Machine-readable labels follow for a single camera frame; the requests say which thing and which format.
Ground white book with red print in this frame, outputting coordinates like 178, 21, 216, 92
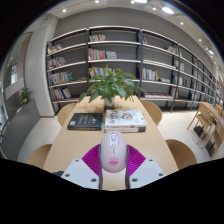
104, 109, 148, 129

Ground black hardcover book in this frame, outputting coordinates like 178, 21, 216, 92
67, 112, 104, 131

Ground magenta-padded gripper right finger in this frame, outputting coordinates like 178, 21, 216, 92
124, 144, 167, 190

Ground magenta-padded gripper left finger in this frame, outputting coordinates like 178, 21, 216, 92
60, 143, 103, 190

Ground group of slatted wooden chairs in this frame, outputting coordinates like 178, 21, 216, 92
186, 101, 224, 158

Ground thin white dark-spined book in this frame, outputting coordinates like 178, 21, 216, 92
104, 125, 147, 134

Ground pale pink computer mouse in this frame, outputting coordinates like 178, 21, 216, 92
99, 130, 128, 174

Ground round-backed wooden chair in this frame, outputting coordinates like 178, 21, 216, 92
165, 139, 198, 170
57, 102, 78, 127
139, 100, 163, 126
28, 143, 53, 169

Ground ceiling lights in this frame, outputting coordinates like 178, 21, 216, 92
61, 0, 215, 56

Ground green potted plant white pot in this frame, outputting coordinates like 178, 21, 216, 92
78, 64, 147, 108

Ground small green plant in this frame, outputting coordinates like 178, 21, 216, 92
19, 87, 34, 105

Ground grey bookshelf unit with books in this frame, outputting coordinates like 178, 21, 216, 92
45, 24, 224, 113

